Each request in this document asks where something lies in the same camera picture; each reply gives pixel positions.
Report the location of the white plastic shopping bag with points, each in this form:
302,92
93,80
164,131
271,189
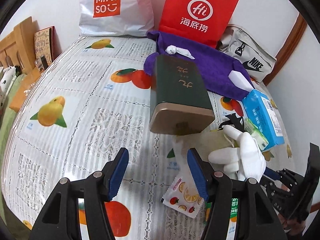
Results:
116,7

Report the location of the white sponge block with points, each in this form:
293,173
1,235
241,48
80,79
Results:
241,80

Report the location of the small green tissue pack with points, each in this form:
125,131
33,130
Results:
257,135

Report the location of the wooden headboard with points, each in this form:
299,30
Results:
15,42

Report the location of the dark green tin box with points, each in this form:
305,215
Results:
178,90

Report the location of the crumpled white tissue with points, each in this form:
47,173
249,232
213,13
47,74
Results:
178,50

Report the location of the brown patterned book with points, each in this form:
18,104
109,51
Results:
43,45

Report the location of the purple towel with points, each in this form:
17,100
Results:
212,65

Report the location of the red paper bag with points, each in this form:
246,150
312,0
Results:
197,10

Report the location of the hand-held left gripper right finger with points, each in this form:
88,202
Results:
197,176

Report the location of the fruit print sachet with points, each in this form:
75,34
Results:
182,196

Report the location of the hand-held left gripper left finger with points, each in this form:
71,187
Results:
117,173

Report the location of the green snack packet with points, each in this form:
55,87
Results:
233,212

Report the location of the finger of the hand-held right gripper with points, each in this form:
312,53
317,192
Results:
268,188
272,174

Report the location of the blue tissue pack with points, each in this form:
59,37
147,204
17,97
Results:
265,115

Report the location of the grey waist bag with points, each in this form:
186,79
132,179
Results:
250,55

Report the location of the white glove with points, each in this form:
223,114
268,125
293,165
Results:
246,155

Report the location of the polka dot cloth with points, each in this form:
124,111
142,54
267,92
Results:
6,80

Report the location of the wooden door frame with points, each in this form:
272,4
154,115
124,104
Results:
287,47

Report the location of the fruit print tablecloth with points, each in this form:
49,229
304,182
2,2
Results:
87,110

